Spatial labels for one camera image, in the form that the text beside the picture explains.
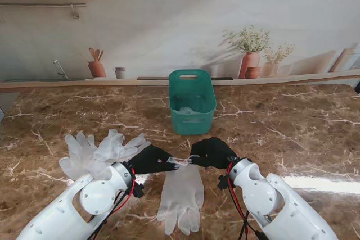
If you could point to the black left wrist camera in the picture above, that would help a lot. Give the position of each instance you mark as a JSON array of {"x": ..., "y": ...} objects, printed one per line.
[{"x": 137, "y": 190}]

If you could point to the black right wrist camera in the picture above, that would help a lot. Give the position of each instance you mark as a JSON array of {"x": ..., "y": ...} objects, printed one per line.
[{"x": 223, "y": 182}]

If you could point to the green plastic basket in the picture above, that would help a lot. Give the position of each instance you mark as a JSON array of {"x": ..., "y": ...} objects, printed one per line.
[{"x": 194, "y": 127}]

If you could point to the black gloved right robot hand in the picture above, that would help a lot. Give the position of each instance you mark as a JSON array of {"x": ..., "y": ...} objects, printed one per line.
[{"x": 216, "y": 153}]

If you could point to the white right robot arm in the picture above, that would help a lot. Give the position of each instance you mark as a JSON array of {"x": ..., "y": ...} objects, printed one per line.
[{"x": 267, "y": 195}]

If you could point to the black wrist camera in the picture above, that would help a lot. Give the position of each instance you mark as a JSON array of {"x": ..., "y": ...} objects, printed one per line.
[
  {"x": 137, "y": 190},
  {"x": 223, "y": 182}
]

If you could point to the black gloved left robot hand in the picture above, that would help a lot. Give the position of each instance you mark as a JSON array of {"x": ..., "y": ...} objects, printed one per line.
[{"x": 152, "y": 161}]

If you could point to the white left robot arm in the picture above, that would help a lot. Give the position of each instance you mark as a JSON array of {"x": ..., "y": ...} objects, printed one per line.
[{"x": 70, "y": 209}]

